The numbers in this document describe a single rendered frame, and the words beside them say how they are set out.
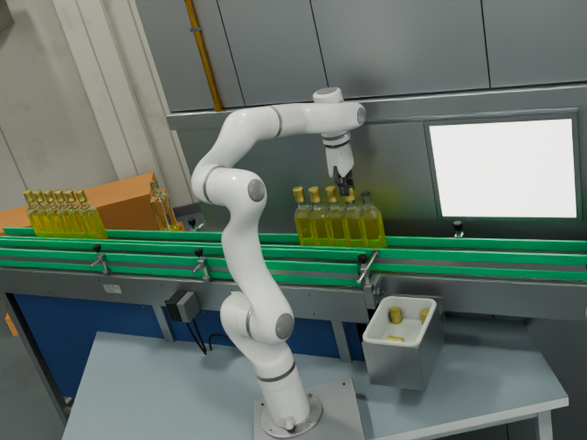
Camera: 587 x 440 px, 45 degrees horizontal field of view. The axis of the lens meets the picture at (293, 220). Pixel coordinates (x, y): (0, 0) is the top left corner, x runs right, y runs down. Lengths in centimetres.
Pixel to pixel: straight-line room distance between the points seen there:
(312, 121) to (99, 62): 343
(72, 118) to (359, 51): 362
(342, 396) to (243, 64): 111
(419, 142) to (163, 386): 122
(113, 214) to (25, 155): 147
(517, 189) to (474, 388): 61
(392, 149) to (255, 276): 65
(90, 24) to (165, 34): 275
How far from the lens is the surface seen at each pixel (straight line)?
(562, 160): 216
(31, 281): 311
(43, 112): 558
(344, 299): 227
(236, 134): 182
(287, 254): 238
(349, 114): 202
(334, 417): 216
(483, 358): 238
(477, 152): 219
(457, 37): 211
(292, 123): 195
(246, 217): 179
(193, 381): 258
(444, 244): 226
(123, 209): 442
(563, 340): 254
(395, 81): 220
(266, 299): 190
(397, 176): 229
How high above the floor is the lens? 226
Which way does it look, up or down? 26 degrees down
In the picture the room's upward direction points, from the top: 14 degrees counter-clockwise
